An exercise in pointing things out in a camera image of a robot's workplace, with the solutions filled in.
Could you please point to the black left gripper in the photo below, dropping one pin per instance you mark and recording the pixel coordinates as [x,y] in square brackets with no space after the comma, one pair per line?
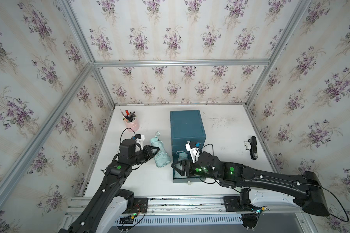
[148,153]

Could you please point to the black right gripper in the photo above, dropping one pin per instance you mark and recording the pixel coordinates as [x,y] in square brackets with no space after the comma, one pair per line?
[188,163]

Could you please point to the teal drawer cabinet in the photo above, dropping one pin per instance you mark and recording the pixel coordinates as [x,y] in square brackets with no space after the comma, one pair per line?
[186,125]

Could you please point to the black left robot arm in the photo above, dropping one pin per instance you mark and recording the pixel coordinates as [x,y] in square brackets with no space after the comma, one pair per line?
[110,201]

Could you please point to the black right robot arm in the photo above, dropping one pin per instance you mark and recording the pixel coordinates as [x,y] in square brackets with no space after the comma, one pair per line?
[306,190]

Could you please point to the pink pen holder cup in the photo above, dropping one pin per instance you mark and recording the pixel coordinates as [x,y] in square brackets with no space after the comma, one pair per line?
[130,120]

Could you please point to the black stapler device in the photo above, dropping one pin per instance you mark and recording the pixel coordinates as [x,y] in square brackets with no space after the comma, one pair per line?
[251,146]

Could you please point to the aluminium front rail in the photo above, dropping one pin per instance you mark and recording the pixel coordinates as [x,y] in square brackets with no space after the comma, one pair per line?
[213,204]

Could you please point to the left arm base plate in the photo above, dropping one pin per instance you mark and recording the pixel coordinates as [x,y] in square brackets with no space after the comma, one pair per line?
[135,205]

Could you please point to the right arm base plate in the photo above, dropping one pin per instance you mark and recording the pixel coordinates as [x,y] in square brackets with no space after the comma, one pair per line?
[241,203]

